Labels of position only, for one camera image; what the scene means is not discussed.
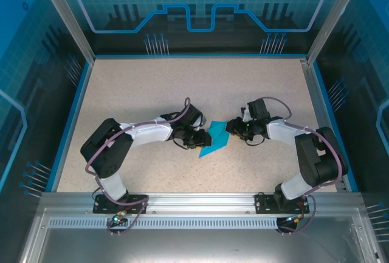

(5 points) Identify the aluminium frame post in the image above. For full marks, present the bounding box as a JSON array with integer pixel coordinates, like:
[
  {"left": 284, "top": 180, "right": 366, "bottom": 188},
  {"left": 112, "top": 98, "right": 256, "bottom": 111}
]
[
  {"left": 305, "top": 0, "right": 367, "bottom": 65},
  {"left": 33, "top": 0, "right": 97, "bottom": 63}
]

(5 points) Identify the cable connector with green light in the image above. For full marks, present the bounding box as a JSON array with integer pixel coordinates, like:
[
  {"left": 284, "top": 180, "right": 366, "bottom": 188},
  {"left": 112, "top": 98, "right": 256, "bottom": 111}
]
[
  {"left": 111, "top": 210, "right": 128, "bottom": 226},
  {"left": 284, "top": 214, "right": 305, "bottom": 224}
]

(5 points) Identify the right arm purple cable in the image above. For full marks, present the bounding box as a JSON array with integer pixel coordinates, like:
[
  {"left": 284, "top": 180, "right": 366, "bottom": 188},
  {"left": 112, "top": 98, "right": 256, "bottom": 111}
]
[{"left": 263, "top": 97, "right": 347, "bottom": 237}]

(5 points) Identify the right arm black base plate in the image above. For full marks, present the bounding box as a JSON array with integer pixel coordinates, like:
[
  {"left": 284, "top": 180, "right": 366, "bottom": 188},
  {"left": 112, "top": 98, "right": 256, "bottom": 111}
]
[{"left": 254, "top": 193, "right": 308, "bottom": 214}]

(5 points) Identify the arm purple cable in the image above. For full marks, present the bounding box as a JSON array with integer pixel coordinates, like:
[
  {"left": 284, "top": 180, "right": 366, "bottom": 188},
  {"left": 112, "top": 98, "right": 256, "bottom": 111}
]
[
  {"left": 86, "top": 97, "right": 191, "bottom": 237},
  {"left": 263, "top": 97, "right": 347, "bottom": 237}
]

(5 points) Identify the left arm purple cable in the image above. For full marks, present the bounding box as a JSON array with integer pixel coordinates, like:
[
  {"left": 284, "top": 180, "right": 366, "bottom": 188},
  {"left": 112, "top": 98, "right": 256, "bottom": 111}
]
[{"left": 86, "top": 97, "right": 191, "bottom": 237}]

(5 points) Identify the slotted metal cable duct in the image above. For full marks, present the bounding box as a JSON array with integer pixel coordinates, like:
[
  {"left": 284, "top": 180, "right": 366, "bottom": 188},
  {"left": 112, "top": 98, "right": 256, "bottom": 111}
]
[{"left": 47, "top": 217, "right": 356, "bottom": 230}]

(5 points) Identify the aluminium mounting rail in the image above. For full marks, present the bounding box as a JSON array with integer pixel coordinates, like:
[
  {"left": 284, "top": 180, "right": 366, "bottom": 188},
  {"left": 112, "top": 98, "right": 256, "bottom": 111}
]
[{"left": 39, "top": 192, "right": 364, "bottom": 215}]

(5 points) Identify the aluminium side rail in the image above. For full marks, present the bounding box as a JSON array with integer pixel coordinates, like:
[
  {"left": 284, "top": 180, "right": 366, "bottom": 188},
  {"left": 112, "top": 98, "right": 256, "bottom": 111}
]
[{"left": 299, "top": 58, "right": 349, "bottom": 193}]

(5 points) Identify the blue cloth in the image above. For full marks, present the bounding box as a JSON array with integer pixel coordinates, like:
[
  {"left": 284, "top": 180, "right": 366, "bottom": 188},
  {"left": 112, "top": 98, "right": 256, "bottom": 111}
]
[{"left": 198, "top": 120, "right": 231, "bottom": 159}]

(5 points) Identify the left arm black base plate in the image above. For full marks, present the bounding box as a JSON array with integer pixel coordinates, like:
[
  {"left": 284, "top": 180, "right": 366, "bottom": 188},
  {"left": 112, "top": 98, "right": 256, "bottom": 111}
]
[{"left": 92, "top": 194, "right": 149, "bottom": 215}]

